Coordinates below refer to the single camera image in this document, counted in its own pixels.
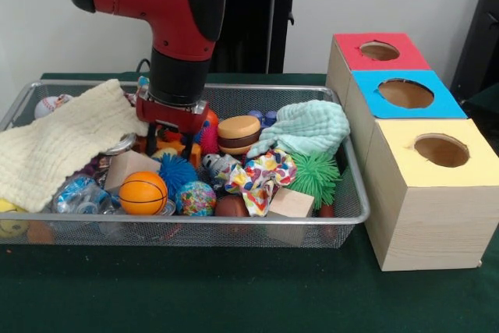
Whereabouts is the brown football toy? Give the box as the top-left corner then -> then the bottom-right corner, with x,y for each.
214,195 -> 250,218

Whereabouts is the cream waffle cloth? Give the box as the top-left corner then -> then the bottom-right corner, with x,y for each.
0,78 -> 150,213

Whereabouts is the green spiky ball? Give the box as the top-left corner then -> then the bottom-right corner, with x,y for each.
290,150 -> 342,209

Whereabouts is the colourful patterned cloth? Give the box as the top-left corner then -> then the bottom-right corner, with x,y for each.
224,148 -> 298,218

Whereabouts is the blue spiky ball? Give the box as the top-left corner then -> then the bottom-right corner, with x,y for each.
157,153 -> 199,200

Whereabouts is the striped wooden burger toy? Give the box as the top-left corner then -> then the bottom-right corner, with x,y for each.
216,115 -> 261,155

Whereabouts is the mint green waffle cloth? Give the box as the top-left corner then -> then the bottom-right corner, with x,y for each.
246,99 -> 351,159

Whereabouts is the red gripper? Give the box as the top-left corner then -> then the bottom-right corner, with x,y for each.
135,95 -> 210,163

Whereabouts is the yellow plush toy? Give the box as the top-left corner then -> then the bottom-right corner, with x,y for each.
150,147 -> 179,161

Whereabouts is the black stand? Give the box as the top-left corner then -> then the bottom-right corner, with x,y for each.
450,0 -> 499,94

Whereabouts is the dark green tablecloth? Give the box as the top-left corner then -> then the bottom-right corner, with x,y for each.
465,85 -> 499,115
0,71 -> 499,333

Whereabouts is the shallow wire mesh bin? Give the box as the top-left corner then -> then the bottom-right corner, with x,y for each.
0,79 -> 371,250

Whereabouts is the wooden three-hole box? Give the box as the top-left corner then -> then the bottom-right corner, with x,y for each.
325,32 -> 499,272

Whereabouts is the globe print ball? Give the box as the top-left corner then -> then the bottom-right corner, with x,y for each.
174,180 -> 218,217

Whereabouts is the plain wooden cube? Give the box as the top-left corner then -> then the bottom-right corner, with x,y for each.
267,188 -> 316,219

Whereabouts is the orange basketball toy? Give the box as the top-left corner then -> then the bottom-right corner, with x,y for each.
119,171 -> 168,216

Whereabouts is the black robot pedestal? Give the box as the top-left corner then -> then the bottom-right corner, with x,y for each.
210,0 -> 315,74

